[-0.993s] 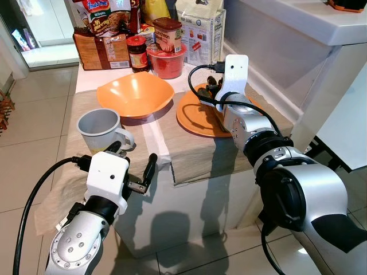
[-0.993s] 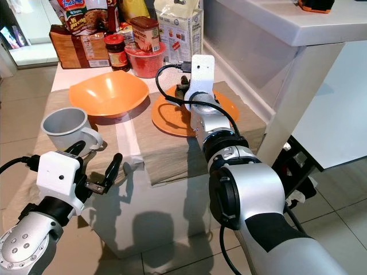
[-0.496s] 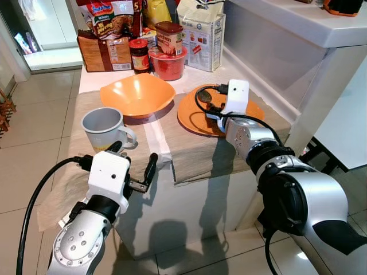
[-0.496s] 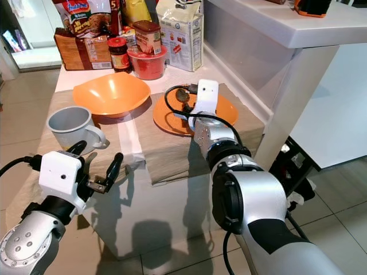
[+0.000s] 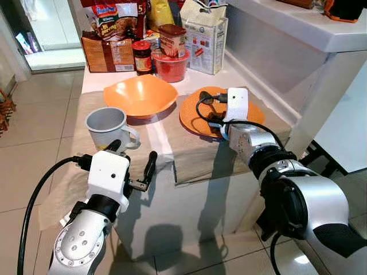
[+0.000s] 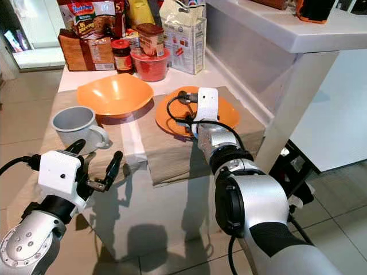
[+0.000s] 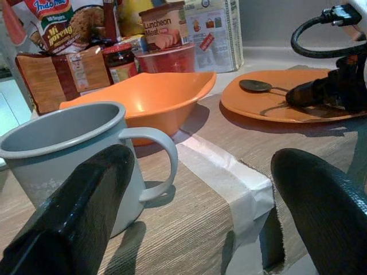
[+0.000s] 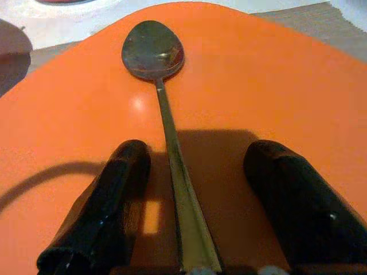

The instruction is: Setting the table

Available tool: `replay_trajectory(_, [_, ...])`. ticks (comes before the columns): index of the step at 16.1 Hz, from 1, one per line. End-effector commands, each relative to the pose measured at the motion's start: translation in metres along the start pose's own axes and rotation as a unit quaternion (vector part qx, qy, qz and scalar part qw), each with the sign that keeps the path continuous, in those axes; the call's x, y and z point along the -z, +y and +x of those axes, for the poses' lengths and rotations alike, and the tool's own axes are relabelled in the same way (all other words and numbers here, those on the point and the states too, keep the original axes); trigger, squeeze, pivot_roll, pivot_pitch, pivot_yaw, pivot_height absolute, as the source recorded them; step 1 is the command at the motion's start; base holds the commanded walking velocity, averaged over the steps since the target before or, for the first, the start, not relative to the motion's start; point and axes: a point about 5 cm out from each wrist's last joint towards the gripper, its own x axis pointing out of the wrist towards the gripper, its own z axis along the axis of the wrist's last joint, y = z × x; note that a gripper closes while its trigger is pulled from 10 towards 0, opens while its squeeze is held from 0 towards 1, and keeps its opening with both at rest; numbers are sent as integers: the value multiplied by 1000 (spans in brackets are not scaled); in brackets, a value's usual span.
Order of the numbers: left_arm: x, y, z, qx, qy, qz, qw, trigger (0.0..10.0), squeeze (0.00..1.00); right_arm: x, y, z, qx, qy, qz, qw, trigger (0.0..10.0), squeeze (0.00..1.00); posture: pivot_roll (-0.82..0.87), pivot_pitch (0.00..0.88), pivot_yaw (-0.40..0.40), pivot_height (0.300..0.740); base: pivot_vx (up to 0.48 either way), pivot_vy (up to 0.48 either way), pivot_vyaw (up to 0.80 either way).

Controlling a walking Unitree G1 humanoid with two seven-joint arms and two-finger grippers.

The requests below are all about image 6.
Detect grey mug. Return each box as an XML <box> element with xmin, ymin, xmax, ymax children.
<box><xmin>52</xmin><ymin>106</ymin><xmax>111</xmax><ymax>151</ymax></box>

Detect orange plate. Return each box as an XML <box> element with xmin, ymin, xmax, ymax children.
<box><xmin>154</xmin><ymin>86</ymin><xmax>240</xmax><ymax>137</ymax></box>

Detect beige cloth placemat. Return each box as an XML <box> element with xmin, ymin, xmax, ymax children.
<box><xmin>0</xmin><ymin>89</ymin><xmax>144</xmax><ymax>230</ymax></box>
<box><xmin>135</xmin><ymin>86</ymin><xmax>267</xmax><ymax>185</ymax></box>

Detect orange bowl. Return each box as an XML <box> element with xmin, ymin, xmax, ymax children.
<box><xmin>76</xmin><ymin>73</ymin><xmax>154</xmax><ymax>119</ymax></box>

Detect red plastic container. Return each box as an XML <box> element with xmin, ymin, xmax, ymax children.
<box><xmin>131</xmin><ymin>47</ymin><xmax>170</xmax><ymax>82</ymax></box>

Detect white paper food bag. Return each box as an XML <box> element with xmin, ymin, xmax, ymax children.
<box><xmin>159</xmin><ymin>0</ymin><xmax>207</xmax><ymax>75</ymax></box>

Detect canister with brown lid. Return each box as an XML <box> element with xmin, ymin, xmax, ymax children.
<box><xmin>138</xmin><ymin>23</ymin><xmax>166</xmax><ymax>57</ymax></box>

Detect dark jar with red lid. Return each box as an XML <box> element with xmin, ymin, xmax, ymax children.
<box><xmin>111</xmin><ymin>38</ymin><xmax>132</xmax><ymax>74</ymax></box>

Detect brown cardboard food box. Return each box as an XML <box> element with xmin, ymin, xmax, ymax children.
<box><xmin>58</xmin><ymin>30</ymin><xmax>115</xmax><ymax>72</ymax></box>

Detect colourful packets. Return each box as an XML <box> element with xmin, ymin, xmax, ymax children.
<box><xmin>3</xmin><ymin>29</ymin><xmax>29</xmax><ymax>53</ymax></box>

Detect yellow food bag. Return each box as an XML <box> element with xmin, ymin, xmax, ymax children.
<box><xmin>126</xmin><ymin>0</ymin><xmax>155</xmax><ymax>30</ymax></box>

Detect instant noodle packet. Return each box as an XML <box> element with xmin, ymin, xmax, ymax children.
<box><xmin>58</xmin><ymin>0</ymin><xmax>126</xmax><ymax>40</ymax></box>

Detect white raised counter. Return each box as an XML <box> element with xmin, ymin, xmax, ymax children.
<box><xmin>206</xmin><ymin>0</ymin><xmax>367</xmax><ymax>172</ymax></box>

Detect white cabinet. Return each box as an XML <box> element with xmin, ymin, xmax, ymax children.
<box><xmin>6</xmin><ymin>0</ymin><xmax>67</xmax><ymax>70</ymax></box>

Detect orange and black item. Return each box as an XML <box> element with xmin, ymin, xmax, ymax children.
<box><xmin>295</xmin><ymin>0</ymin><xmax>336</xmax><ymax>23</ymax></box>

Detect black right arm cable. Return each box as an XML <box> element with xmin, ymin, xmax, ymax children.
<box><xmin>166</xmin><ymin>91</ymin><xmax>250</xmax><ymax>151</ymax></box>

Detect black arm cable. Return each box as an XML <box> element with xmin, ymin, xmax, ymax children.
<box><xmin>166</xmin><ymin>91</ymin><xmax>250</xmax><ymax>151</ymax></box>
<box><xmin>0</xmin><ymin>154</ymin><xmax>42</xmax><ymax>175</ymax></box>

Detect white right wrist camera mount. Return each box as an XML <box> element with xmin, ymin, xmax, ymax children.
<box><xmin>192</xmin><ymin>87</ymin><xmax>220</xmax><ymax>124</ymax></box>

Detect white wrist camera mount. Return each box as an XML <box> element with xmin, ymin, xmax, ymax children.
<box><xmin>38</xmin><ymin>150</ymin><xmax>82</xmax><ymax>201</ymax></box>
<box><xmin>192</xmin><ymin>87</ymin><xmax>220</xmax><ymax>124</ymax></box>

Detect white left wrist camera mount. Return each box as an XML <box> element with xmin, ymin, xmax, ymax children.
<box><xmin>38</xmin><ymin>150</ymin><xmax>82</xmax><ymax>201</ymax></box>

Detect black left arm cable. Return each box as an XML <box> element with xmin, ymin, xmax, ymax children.
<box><xmin>0</xmin><ymin>154</ymin><xmax>42</xmax><ymax>175</ymax></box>

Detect black chair frame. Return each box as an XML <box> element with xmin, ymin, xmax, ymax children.
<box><xmin>270</xmin><ymin>140</ymin><xmax>316</xmax><ymax>207</ymax></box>

